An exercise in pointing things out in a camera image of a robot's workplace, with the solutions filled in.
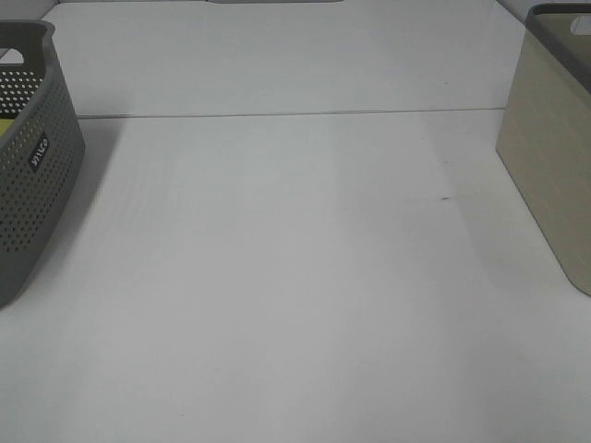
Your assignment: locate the grey perforated plastic basket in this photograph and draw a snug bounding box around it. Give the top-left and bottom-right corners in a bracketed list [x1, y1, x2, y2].
[1, 19, 85, 305]

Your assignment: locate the beige plastic basket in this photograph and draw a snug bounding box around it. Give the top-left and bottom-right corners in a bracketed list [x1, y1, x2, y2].
[496, 3, 590, 294]

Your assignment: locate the yellow folded towel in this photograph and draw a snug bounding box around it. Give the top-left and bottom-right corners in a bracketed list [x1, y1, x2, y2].
[0, 118, 14, 136]

